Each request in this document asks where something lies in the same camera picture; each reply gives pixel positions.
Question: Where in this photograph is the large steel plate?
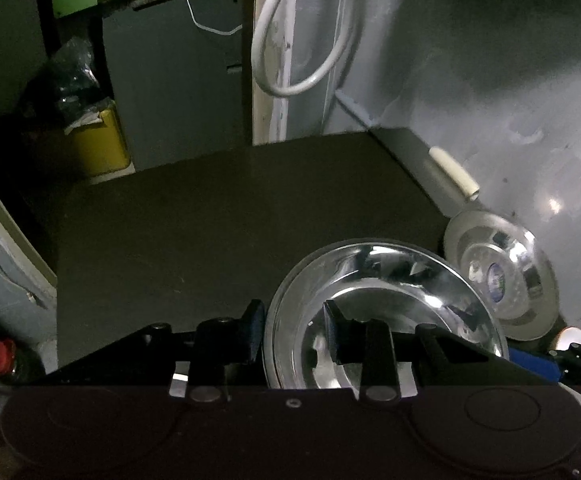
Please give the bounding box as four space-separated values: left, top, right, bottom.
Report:
263 238 509 390

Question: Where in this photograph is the steel plate with sticker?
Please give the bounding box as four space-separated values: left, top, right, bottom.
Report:
443 209 559 341

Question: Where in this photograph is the white bowl red rim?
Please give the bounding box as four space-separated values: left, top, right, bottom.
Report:
551 326 581 351

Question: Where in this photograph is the yellow bin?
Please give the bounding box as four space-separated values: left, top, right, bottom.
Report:
65 104 131 178

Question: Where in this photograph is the dark cabinet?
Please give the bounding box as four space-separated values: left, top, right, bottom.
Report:
103 0 247 170

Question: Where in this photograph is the red capped jar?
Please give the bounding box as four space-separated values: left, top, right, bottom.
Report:
0 339 17 377

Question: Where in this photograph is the green box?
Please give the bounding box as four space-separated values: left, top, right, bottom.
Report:
53 0 97 18

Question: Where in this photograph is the cleaver with cream handle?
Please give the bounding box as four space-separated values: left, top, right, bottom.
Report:
371 128 480 218

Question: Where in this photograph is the thin white cable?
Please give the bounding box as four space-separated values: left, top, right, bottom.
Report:
184 0 244 37

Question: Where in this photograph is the white looped hose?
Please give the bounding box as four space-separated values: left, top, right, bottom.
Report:
250 0 366 99

